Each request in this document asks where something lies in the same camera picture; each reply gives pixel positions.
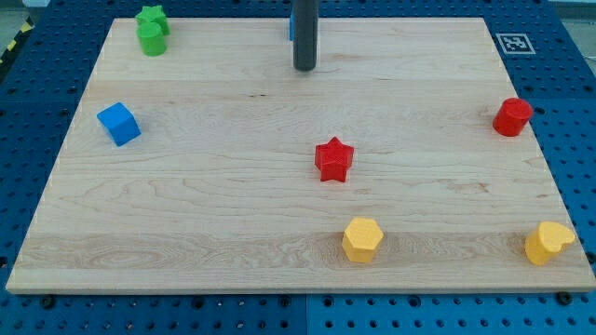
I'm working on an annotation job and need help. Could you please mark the red star block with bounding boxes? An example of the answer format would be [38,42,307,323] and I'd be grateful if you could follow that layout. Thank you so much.
[315,137,355,182]

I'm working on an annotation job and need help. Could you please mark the green star block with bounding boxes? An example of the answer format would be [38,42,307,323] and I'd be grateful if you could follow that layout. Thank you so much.
[135,5,170,35]

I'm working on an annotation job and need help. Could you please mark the wooden board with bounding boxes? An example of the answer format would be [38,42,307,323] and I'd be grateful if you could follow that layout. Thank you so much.
[7,18,595,295]

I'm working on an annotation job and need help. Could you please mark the yellow hexagon block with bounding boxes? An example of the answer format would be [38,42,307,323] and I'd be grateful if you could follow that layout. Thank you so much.
[342,217,384,263]

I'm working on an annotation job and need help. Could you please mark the blue block behind rod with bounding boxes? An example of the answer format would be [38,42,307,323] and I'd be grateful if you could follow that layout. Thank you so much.
[289,13,294,41]

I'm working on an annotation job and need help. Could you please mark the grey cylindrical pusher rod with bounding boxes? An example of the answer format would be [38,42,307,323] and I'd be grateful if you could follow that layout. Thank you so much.
[292,0,319,72]

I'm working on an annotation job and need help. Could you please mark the blue cube block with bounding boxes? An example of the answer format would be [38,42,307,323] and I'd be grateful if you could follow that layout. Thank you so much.
[97,102,142,146]

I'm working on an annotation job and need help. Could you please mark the green cylinder block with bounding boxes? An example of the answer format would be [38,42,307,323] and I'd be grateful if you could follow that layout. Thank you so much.
[136,22,167,57]

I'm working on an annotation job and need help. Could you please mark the red cylinder block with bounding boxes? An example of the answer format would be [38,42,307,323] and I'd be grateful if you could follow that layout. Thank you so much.
[493,98,534,137]

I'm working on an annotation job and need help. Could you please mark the white fiducial marker tag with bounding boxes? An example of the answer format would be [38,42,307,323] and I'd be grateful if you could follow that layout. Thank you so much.
[495,33,535,55]

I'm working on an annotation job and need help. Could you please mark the yellow heart block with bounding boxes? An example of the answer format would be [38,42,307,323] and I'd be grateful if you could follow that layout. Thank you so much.
[524,221,576,266]

